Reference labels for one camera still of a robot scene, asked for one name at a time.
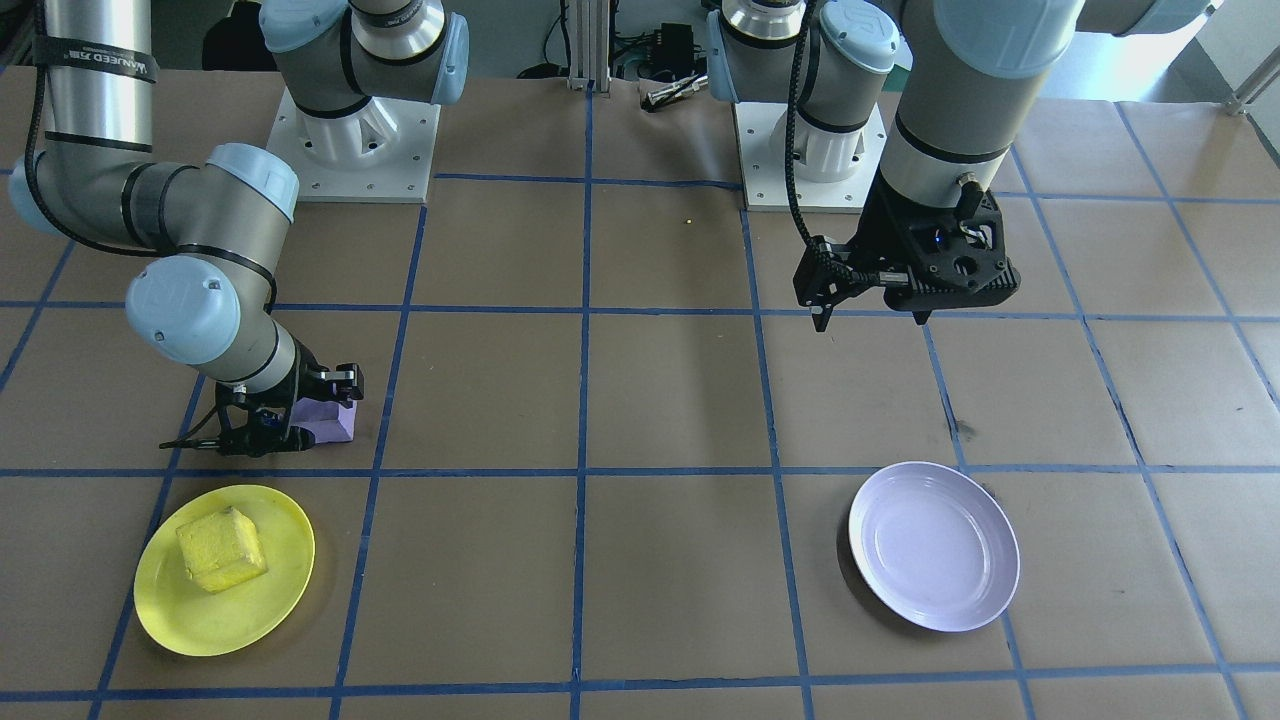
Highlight purple foam block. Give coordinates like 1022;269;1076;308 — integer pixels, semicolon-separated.
290;395;359;446

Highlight yellow foam block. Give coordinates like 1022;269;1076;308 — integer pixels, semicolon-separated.
176;507;269;594

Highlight yellow plate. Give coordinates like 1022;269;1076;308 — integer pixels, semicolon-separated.
133;485;316;658

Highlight purple plate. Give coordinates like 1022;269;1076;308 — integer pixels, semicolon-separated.
848;461;1022;633

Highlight silver pliers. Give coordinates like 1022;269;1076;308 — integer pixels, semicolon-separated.
645;75;711;109

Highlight small black device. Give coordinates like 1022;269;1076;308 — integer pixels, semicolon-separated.
655;22;701;71

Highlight aluminium profile bar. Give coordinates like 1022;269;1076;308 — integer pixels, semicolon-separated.
1225;60;1280;117

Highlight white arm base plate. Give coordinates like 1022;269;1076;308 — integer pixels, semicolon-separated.
268;88;441;204
733;100;889;213

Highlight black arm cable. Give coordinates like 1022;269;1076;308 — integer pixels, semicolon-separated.
22;0;281;311
786;0;851;263

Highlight black velcro strap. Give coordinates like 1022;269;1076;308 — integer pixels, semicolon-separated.
35;45;161;87

